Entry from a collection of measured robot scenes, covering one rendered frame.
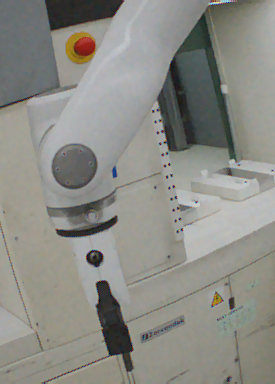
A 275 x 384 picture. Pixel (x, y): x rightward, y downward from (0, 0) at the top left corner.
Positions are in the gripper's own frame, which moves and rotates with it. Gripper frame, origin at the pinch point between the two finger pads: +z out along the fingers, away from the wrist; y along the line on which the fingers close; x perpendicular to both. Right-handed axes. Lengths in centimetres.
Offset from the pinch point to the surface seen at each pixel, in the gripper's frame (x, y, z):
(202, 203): -28, 82, 10
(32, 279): 12.2, 42.5, 5.4
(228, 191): -37, 92, 12
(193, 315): -18, 56, 27
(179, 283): -16, 56, 18
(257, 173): -48, 100, 11
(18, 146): 8.8, 44.1, -19.0
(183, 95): -43, 164, -4
